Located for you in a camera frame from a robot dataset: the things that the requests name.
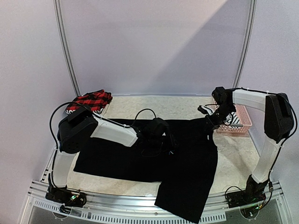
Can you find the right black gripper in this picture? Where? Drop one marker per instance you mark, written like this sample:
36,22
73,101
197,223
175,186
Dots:
210,119

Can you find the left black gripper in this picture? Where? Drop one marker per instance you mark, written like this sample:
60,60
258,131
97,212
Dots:
171,146

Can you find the black t-shirt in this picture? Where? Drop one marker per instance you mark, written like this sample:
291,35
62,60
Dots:
185,176

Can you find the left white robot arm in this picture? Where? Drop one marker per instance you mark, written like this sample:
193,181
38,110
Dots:
77,128

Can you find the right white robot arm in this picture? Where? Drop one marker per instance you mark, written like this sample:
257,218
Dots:
280,122

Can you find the black white striped garment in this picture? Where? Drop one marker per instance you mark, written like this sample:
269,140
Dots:
232,119

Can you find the pink plastic basket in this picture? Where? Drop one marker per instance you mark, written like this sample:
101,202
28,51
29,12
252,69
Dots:
240,130

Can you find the red black plaid shirt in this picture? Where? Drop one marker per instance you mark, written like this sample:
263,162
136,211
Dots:
96,100

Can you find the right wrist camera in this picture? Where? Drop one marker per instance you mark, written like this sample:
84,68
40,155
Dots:
205,110

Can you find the right aluminium frame post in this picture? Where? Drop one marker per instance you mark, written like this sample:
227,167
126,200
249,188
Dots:
246,42

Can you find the aluminium frame post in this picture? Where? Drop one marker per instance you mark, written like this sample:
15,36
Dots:
246,42
65,47

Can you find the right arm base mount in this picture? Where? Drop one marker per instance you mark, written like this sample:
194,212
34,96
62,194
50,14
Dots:
236,197

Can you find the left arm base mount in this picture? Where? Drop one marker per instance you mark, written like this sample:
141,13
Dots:
70,198

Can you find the aluminium front rail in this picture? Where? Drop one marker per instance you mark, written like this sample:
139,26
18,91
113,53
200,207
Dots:
112,209

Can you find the left aluminium frame post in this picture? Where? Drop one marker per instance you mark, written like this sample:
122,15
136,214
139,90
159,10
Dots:
65,47

